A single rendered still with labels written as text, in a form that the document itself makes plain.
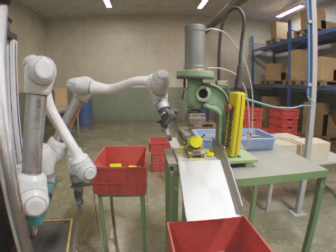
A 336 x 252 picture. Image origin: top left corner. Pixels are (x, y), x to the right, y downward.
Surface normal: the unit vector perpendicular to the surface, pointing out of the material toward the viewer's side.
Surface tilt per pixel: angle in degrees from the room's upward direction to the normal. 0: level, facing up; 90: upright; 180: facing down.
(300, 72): 90
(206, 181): 30
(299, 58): 90
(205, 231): 90
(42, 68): 84
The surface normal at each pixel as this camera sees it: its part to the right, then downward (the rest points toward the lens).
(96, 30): 0.09, 0.17
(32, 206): 0.63, 0.24
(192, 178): 0.04, -0.77
